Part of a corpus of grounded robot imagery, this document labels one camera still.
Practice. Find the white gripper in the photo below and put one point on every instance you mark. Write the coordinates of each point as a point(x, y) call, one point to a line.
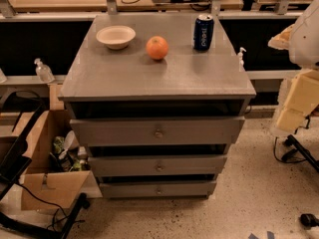
point(307, 37)

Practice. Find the grey bottom drawer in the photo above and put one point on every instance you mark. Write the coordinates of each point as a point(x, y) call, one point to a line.
point(160, 189)

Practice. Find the grey drawer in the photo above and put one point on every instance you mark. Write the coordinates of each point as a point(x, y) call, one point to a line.
point(156, 165)
point(160, 189)
point(134, 132)

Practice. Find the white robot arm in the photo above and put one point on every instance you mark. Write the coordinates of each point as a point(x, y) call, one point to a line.
point(303, 51)

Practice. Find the grey top drawer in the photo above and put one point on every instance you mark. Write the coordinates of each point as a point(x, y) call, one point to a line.
point(134, 132)

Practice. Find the grey wooden drawer cabinet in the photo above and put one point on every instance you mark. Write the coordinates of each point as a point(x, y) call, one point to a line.
point(126, 84)

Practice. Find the grey middle drawer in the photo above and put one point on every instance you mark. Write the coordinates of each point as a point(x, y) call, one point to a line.
point(156, 165)

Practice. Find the open cardboard box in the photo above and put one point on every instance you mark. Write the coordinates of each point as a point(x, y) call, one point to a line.
point(43, 185)

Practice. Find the small white pump bottle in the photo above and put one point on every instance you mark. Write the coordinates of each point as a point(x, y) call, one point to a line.
point(240, 55)

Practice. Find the black stand leg right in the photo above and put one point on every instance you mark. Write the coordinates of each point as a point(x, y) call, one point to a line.
point(305, 152)

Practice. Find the blue pepsi can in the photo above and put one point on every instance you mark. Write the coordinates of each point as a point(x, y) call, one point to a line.
point(203, 30)

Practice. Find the orange fruit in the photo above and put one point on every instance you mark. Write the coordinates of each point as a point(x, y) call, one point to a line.
point(157, 47)

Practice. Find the black caster wheel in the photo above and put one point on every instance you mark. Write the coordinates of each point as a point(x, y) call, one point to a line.
point(309, 220)

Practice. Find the white paper bowl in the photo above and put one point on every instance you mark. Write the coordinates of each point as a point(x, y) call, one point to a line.
point(116, 37)

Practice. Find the clear sanitizer bottle left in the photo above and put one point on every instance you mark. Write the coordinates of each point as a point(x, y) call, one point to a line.
point(43, 71)

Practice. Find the black stand frame left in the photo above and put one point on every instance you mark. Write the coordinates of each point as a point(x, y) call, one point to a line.
point(13, 163)

